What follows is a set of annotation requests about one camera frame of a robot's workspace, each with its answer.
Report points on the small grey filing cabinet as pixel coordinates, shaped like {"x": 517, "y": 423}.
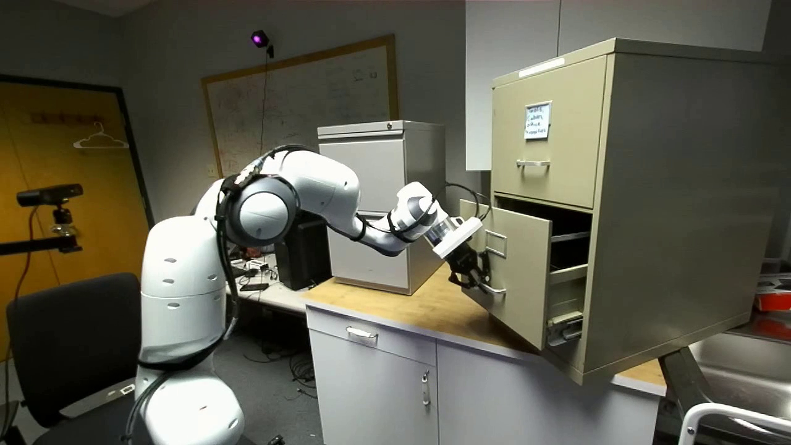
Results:
{"x": 395, "y": 157}

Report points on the yellow door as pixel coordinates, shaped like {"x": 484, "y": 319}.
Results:
{"x": 50, "y": 125}

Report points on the white paper label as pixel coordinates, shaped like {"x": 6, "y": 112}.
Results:
{"x": 540, "y": 121}

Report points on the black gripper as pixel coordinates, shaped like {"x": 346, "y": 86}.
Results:
{"x": 464, "y": 266}

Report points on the small black desk item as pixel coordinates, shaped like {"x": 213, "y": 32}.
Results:
{"x": 255, "y": 285}

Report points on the beige unlabelled cabinet drawer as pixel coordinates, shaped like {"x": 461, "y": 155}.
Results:
{"x": 519, "y": 273}

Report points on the white tube frame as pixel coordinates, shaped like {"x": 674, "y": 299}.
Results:
{"x": 725, "y": 411}

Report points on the black computer box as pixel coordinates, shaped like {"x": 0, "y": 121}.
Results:
{"x": 301, "y": 255}

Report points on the beige labelled cabinet drawer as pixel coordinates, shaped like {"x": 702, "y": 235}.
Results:
{"x": 568, "y": 163}

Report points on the white cabinet with wooden top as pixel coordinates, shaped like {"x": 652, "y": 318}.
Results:
{"x": 495, "y": 397}

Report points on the beige metal filing cabinet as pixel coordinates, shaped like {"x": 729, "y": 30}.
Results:
{"x": 682, "y": 205}

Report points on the steel sink basin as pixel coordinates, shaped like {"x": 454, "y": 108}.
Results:
{"x": 741, "y": 372}

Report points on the wood framed whiteboard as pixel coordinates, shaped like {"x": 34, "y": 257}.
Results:
{"x": 328, "y": 91}

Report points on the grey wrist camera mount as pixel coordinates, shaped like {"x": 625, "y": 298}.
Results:
{"x": 458, "y": 239}

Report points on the red and white container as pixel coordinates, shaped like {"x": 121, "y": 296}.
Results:
{"x": 774, "y": 298}

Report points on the black office chair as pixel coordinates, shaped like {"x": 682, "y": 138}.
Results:
{"x": 74, "y": 337}

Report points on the black camera bar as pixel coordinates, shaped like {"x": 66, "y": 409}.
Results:
{"x": 50, "y": 193}

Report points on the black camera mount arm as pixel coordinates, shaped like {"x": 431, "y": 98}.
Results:
{"x": 32, "y": 246}

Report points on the camera with purple light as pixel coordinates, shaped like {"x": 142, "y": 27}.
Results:
{"x": 260, "y": 39}

